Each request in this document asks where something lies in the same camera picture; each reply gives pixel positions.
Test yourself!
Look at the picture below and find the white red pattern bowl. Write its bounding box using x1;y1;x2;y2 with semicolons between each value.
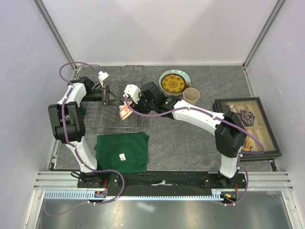
119;102;132;120

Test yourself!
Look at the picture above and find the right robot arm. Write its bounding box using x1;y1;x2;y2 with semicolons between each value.
124;82;246;188

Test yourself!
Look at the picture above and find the black glass lid box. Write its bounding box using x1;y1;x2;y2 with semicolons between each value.
213;97;282;162

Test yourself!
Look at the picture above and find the grey wire dish rack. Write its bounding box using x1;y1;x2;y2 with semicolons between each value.
73;64;146;134

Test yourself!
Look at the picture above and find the mint green flower plate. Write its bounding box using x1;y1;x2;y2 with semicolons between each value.
159;70;192;88

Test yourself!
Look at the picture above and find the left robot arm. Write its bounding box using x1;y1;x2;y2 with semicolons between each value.
48;77;122;188

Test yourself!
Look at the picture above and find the folded green cloth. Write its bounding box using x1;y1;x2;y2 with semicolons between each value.
94;132;149;173

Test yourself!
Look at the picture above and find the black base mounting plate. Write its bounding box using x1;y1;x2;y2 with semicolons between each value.
88;171;246;196

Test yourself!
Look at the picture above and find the dark green mug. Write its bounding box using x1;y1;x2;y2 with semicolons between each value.
79;105;87;119

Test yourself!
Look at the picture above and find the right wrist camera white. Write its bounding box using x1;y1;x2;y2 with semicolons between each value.
123;84;141;104

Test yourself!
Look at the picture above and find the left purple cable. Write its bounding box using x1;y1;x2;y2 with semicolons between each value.
44;62;125;217

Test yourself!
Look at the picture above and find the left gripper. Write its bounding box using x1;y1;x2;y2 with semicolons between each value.
81;85;124;106

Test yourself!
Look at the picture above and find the blue slotted cable duct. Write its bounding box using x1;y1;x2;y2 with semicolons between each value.
44;190;224;201

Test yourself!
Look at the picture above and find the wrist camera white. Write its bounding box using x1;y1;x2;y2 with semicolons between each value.
123;84;141;104
98;71;109;87

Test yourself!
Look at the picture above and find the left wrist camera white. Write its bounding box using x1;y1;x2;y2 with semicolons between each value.
98;71;109;87

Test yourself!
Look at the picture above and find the beige cup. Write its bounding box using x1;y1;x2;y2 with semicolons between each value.
183;88;200;105

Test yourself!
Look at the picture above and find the yellow patterned small plate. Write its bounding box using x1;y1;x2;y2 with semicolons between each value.
161;73;186;94

